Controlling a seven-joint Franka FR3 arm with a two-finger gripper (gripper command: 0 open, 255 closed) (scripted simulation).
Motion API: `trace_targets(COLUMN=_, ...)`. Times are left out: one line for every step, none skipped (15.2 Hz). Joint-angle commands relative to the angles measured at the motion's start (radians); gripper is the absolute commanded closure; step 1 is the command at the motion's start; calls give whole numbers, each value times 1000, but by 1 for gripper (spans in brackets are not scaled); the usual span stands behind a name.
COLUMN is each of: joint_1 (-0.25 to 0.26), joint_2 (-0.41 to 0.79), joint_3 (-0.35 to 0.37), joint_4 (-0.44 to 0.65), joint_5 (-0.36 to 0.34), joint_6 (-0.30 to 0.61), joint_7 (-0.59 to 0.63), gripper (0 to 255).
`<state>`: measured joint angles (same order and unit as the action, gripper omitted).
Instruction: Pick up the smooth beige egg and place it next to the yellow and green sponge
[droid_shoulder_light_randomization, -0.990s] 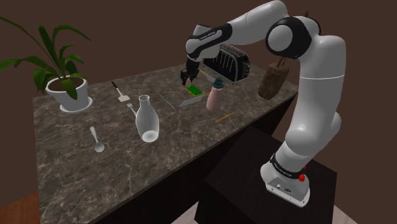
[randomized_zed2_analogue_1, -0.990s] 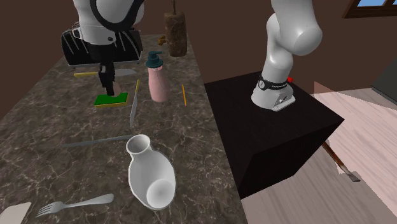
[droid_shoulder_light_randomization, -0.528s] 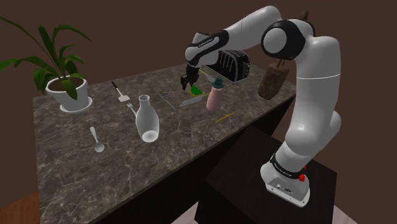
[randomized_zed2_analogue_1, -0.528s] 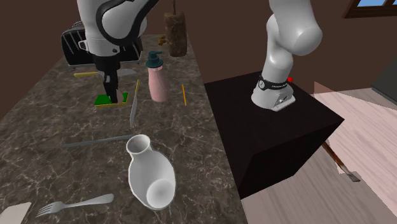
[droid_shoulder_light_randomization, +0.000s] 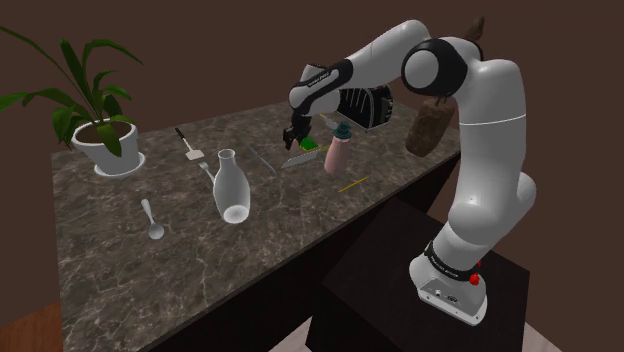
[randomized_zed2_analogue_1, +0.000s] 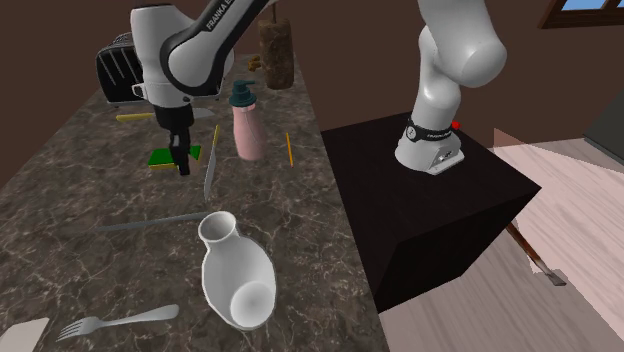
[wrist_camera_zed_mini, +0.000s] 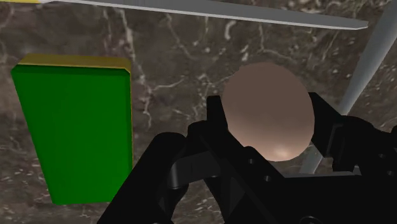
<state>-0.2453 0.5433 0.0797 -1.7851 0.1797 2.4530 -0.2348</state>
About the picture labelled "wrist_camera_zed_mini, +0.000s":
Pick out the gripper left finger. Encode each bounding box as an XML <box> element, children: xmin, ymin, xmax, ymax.
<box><xmin>97</xmin><ymin>95</ymin><xmax>284</xmax><ymax>224</ymax></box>

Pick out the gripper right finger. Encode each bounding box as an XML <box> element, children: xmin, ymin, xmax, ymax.
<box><xmin>307</xmin><ymin>92</ymin><xmax>397</xmax><ymax>175</ymax></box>

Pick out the brown egg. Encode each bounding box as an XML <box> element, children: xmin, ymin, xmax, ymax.
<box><xmin>221</xmin><ymin>62</ymin><xmax>316</xmax><ymax>162</ymax></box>

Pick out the green sponge with yellow back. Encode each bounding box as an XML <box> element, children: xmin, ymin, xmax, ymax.
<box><xmin>10</xmin><ymin>53</ymin><xmax>134</xmax><ymax>206</ymax></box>

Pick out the knife with yellow handle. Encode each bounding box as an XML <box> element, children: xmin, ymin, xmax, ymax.
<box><xmin>0</xmin><ymin>0</ymin><xmax>369</xmax><ymax>31</ymax></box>

